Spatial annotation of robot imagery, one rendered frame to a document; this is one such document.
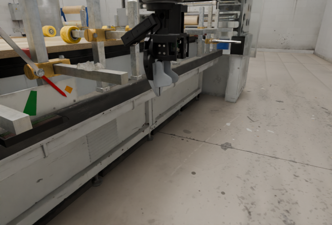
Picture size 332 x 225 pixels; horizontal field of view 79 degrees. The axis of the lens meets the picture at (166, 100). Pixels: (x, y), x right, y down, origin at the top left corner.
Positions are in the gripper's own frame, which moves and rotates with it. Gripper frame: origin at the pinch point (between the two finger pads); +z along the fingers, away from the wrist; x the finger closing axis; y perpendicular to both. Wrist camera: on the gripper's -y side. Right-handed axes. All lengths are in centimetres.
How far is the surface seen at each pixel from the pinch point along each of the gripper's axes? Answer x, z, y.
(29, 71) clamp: -7.7, -2.2, -41.4
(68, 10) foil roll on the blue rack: 461, -64, -624
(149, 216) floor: 25, 83, -21
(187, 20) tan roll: 227, -22, -85
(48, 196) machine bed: -1, 66, -65
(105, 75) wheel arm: -1.2, -2.5, -15.7
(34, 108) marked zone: -9.6, 9.1, -39.7
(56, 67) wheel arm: -0.7, -2.8, -38.0
